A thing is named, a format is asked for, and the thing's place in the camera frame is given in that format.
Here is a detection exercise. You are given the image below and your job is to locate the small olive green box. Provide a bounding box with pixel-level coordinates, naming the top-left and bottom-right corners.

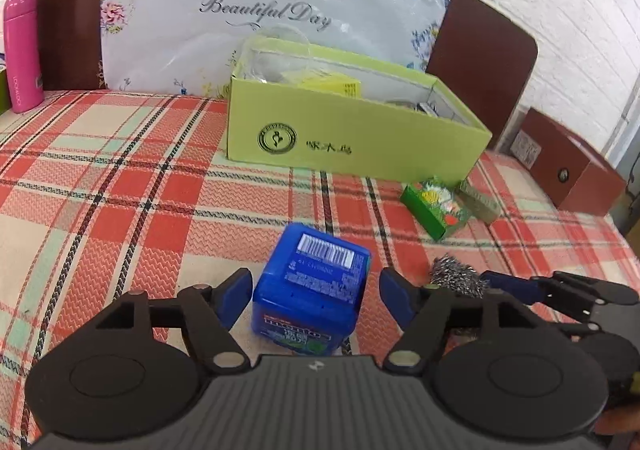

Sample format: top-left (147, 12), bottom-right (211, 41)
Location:
top-left (455, 179), bottom-right (502, 224)

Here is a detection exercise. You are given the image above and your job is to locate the dark brown wooden headboard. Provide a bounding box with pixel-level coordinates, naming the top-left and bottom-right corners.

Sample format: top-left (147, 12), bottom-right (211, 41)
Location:
top-left (34, 0), bottom-right (539, 151)

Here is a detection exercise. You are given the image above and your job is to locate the small green printed packet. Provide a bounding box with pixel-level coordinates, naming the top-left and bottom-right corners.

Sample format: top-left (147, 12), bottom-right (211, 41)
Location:
top-left (400, 177), bottom-right (473, 243)

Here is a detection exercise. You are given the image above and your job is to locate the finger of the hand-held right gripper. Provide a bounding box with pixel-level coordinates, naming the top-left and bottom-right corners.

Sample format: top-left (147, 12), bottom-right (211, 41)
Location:
top-left (552, 321), bottom-right (602, 337)
top-left (480, 270), bottom-right (640, 322)

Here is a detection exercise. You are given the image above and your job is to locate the steel wool scrubber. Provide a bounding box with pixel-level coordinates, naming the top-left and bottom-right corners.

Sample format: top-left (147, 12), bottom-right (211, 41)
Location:
top-left (427, 255), bottom-right (491, 301)

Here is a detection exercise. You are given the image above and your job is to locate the red plaid blanket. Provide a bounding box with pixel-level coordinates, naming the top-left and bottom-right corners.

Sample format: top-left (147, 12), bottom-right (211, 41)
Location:
top-left (0, 89), bottom-right (640, 450)

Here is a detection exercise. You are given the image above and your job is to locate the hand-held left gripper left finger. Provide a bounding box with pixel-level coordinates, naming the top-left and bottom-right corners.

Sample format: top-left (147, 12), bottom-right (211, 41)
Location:
top-left (95, 267), bottom-right (253, 373)

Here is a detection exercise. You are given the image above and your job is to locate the green container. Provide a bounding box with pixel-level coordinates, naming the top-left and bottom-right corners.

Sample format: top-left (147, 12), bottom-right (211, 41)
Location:
top-left (0, 67), bottom-right (12, 115)

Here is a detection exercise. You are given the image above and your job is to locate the blue candy container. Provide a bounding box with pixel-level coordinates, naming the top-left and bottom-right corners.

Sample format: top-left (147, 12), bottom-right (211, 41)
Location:
top-left (251, 223), bottom-right (373, 357)

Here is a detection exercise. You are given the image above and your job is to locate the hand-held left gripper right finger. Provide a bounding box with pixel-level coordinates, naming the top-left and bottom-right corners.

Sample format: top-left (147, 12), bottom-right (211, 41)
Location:
top-left (378, 267), bottom-right (551, 373)

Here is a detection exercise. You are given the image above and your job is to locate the brown wooden box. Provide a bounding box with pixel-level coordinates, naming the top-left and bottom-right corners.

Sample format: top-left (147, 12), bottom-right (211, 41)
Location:
top-left (510, 107), bottom-right (628, 217)

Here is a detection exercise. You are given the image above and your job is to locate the crumpled clear plastic wrap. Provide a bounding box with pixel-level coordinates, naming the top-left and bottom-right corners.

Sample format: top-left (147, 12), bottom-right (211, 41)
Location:
top-left (235, 25), bottom-right (321, 86)

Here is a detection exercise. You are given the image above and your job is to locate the large light green box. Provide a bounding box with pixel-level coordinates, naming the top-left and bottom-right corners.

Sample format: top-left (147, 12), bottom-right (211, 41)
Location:
top-left (227, 36), bottom-right (493, 183)

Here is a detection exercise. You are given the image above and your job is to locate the pink bottle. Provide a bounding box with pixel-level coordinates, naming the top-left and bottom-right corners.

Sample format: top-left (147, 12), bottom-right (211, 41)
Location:
top-left (2, 0), bottom-right (45, 113)

